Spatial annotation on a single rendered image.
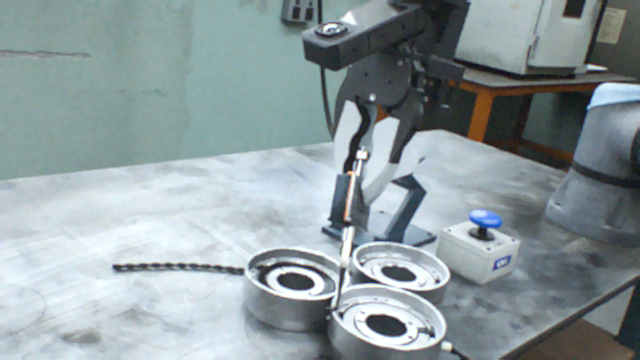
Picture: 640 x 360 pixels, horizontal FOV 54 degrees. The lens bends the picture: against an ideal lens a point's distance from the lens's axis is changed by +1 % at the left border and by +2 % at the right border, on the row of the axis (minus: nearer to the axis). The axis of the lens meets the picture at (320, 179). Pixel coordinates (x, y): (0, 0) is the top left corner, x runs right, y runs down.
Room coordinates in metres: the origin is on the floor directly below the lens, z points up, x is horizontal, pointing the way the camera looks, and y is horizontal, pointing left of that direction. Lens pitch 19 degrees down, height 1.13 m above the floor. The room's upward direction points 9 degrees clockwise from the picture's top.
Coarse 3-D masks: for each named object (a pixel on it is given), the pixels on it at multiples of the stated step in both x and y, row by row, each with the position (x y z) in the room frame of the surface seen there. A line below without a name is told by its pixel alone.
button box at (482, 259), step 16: (464, 224) 0.74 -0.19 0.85; (448, 240) 0.70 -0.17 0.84; (464, 240) 0.69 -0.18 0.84; (480, 240) 0.70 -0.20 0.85; (496, 240) 0.71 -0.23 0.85; (512, 240) 0.71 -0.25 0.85; (448, 256) 0.70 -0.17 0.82; (464, 256) 0.69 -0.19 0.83; (480, 256) 0.67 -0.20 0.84; (496, 256) 0.68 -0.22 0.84; (512, 256) 0.71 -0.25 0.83; (464, 272) 0.68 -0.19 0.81; (480, 272) 0.67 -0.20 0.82; (496, 272) 0.69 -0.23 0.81
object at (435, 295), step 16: (352, 256) 0.60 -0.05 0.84; (368, 256) 0.64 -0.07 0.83; (384, 256) 0.64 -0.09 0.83; (400, 256) 0.65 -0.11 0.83; (416, 256) 0.65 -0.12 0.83; (432, 256) 0.64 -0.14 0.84; (352, 272) 0.59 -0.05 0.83; (384, 272) 0.62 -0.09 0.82; (400, 272) 0.63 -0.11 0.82; (416, 272) 0.62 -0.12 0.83; (432, 272) 0.62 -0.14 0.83; (448, 272) 0.60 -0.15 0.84; (400, 288) 0.55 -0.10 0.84; (416, 288) 0.56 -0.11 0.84; (432, 288) 0.56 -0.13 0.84; (432, 304) 0.57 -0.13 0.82
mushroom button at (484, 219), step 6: (474, 210) 0.72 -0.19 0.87; (480, 210) 0.72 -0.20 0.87; (486, 210) 0.73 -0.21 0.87; (474, 216) 0.71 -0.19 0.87; (480, 216) 0.70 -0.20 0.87; (486, 216) 0.70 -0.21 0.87; (492, 216) 0.71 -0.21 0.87; (498, 216) 0.71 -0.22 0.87; (474, 222) 0.70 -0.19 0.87; (480, 222) 0.70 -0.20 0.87; (486, 222) 0.70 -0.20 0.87; (492, 222) 0.70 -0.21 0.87; (498, 222) 0.70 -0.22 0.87; (480, 228) 0.71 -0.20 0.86; (486, 228) 0.70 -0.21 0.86; (492, 228) 0.70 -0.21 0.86
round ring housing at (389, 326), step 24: (360, 288) 0.54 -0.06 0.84; (384, 288) 0.55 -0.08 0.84; (336, 312) 0.49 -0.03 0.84; (360, 312) 0.51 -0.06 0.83; (384, 312) 0.52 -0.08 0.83; (432, 312) 0.52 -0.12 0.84; (336, 336) 0.47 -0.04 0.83; (360, 336) 0.45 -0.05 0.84; (384, 336) 0.52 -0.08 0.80; (408, 336) 0.49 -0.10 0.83
